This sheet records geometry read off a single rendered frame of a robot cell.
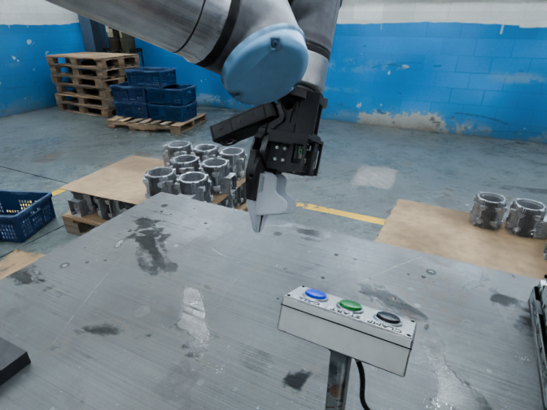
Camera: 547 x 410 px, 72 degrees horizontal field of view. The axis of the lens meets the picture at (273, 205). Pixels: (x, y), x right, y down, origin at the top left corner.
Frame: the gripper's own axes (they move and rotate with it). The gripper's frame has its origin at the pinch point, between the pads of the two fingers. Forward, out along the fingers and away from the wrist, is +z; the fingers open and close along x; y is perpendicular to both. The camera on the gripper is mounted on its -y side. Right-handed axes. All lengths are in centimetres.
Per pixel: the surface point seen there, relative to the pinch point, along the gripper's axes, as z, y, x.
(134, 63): -142, -478, 419
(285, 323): 11.7, 9.1, -3.6
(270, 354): 28.6, -0.4, 19.0
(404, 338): 8.3, 24.0, -3.6
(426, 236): 15, 19, 212
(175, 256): 21, -41, 36
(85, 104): -59, -527, 377
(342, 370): 16.8, 17.1, 0.1
